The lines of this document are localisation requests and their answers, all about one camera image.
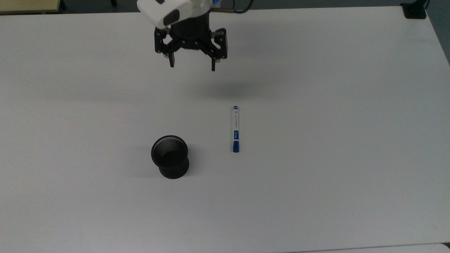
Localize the black table clamp mount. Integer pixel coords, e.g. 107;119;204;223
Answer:
400;0;430;19

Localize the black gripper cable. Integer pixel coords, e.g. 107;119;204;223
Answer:
210;0;254;14

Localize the blue and white marker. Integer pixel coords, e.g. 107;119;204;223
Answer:
232;105;240;153

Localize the light wooden table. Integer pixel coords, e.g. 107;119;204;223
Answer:
0;0;61;15

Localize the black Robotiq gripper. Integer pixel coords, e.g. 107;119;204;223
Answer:
154;11;228;72

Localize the black mesh pen cup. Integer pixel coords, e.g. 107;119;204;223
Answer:
151;135;190;180

